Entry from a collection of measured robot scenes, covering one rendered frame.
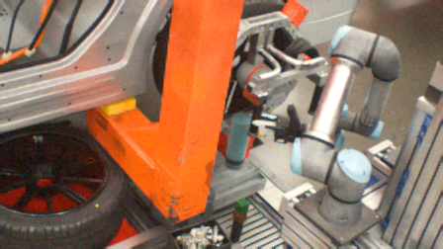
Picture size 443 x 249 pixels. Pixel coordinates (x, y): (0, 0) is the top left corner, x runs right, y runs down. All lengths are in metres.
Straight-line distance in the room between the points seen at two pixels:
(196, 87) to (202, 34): 0.20
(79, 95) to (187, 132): 0.55
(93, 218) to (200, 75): 0.76
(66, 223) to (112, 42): 0.71
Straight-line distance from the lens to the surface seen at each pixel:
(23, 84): 2.53
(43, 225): 2.57
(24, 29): 3.11
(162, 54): 2.80
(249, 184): 3.36
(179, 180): 2.42
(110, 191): 2.70
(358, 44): 2.28
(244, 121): 2.77
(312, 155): 2.19
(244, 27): 2.66
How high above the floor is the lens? 2.33
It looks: 36 degrees down
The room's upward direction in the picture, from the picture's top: 10 degrees clockwise
